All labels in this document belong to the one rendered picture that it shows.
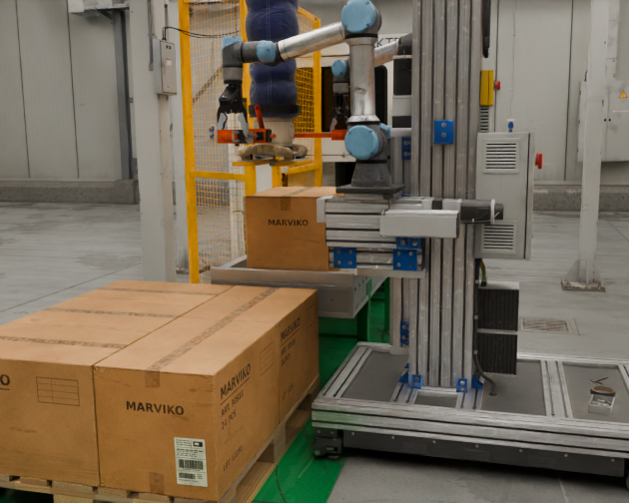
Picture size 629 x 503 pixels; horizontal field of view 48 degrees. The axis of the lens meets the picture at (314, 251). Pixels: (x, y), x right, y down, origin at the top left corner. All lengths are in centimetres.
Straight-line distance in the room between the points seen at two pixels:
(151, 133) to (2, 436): 223
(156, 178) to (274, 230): 115
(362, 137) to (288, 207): 94
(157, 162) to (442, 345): 214
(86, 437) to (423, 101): 167
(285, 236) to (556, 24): 918
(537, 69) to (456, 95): 922
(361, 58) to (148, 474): 152
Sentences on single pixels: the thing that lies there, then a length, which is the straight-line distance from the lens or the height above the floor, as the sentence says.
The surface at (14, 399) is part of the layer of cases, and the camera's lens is 250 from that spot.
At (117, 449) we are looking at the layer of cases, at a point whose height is 28.
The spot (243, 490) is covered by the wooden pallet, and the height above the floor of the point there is 2.
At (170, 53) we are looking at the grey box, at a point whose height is 170.
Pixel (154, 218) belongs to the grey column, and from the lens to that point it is 432.
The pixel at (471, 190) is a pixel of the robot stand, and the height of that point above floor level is 102.
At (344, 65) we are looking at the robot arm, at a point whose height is 153.
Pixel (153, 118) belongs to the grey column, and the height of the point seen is 134.
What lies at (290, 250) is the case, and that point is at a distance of 334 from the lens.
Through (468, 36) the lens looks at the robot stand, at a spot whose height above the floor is 158.
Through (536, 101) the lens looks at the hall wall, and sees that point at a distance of 1195.
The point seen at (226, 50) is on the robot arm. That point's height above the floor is 153.
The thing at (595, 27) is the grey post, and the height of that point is 200.
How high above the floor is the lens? 123
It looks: 9 degrees down
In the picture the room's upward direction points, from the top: 1 degrees counter-clockwise
